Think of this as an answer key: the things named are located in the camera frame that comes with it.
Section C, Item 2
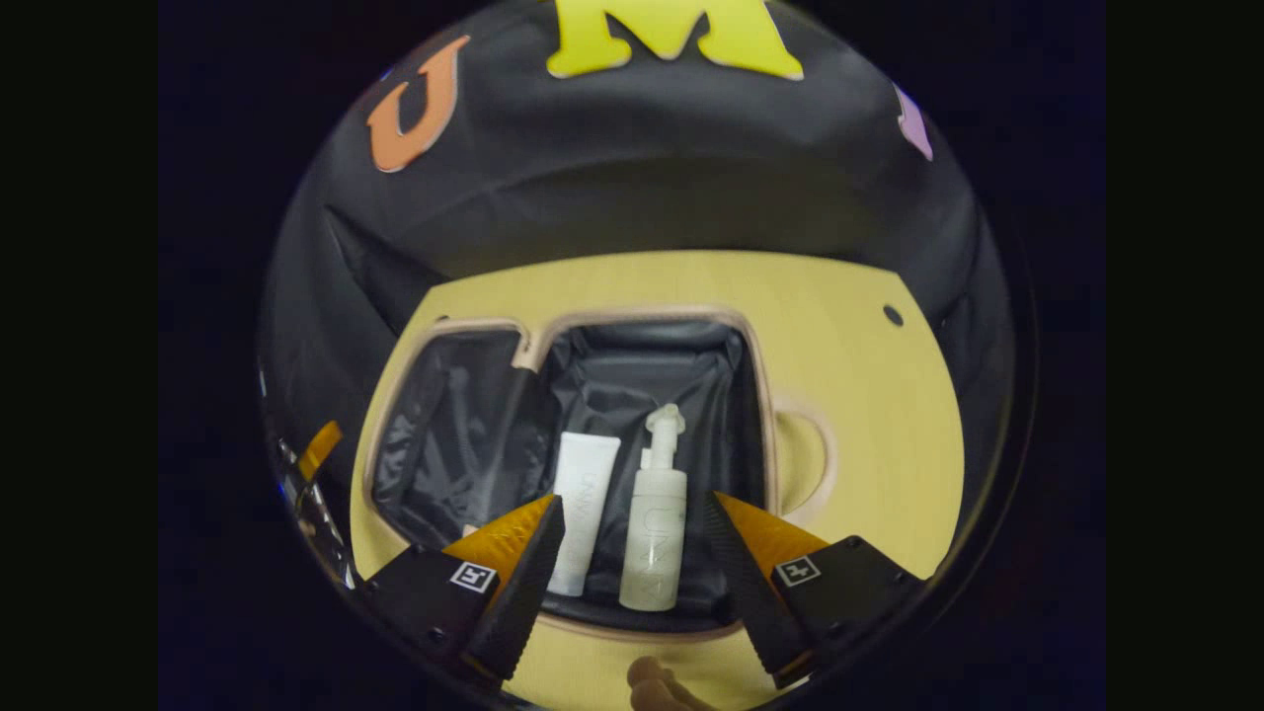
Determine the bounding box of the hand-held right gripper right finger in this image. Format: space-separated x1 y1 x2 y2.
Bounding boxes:
703 491 929 690

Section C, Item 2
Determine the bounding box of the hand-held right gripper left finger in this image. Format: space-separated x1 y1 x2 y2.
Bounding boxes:
360 494 567 685

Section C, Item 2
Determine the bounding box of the white pump bottle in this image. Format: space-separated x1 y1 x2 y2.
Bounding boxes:
619 403 689 613

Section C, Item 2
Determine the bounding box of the white skin care tube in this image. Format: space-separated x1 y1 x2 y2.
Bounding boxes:
546 433 623 597

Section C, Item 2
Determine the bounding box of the beige suitcase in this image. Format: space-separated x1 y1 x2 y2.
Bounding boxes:
360 308 840 645

